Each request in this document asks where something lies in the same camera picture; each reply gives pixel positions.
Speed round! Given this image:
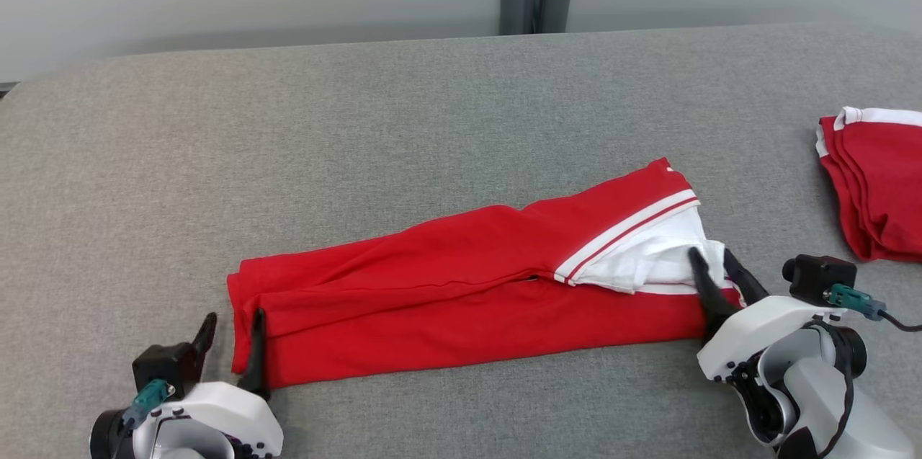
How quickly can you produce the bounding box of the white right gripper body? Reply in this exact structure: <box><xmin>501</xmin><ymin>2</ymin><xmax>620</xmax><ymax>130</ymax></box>
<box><xmin>696</xmin><ymin>295</ymin><xmax>849</xmax><ymax>385</ymax></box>

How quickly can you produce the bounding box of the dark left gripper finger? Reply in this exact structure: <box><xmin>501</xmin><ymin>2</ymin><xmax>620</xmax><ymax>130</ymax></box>
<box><xmin>236</xmin><ymin>308</ymin><xmax>272</xmax><ymax>401</ymax></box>
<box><xmin>187</xmin><ymin>312</ymin><xmax>218</xmax><ymax>367</ymax></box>

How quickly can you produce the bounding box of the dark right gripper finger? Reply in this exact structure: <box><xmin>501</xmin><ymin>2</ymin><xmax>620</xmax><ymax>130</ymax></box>
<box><xmin>722</xmin><ymin>249</ymin><xmax>771</xmax><ymax>307</ymax></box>
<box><xmin>687</xmin><ymin>246</ymin><xmax>741</xmax><ymax>341</ymax></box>

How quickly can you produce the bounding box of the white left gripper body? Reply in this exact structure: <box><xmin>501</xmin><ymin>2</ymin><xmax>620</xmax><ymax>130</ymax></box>
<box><xmin>133</xmin><ymin>381</ymin><xmax>285</xmax><ymax>459</ymax></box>

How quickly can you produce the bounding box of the plain red shorts white waistband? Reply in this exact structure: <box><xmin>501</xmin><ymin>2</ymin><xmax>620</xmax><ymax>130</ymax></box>
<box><xmin>815</xmin><ymin>106</ymin><xmax>922</xmax><ymax>263</ymax></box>

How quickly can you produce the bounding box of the red jersey with lettering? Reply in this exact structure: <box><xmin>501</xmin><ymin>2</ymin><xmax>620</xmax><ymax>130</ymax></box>
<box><xmin>226</xmin><ymin>156</ymin><xmax>747</xmax><ymax>390</ymax></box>

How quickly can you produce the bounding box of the left arm cable teal plug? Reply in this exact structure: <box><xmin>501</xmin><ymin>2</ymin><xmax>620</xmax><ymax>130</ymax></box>
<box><xmin>108</xmin><ymin>379</ymin><xmax>176</xmax><ymax>459</ymax></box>

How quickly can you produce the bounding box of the arm cable teal plug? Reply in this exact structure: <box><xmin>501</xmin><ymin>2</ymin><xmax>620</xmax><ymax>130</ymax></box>
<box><xmin>826</xmin><ymin>283</ymin><xmax>922</xmax><ymax>334</ymax></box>
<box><xmin>108</xmin><ymin>379</ymin><xmax>176</xmax><ymax>459</ymax></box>

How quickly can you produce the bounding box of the right arm cable teal plug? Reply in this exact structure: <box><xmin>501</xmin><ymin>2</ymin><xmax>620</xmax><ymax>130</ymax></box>
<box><xmin>826</xmin><ymin>283</ymin><xmax>922</xmax><ymax>334</ymax></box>

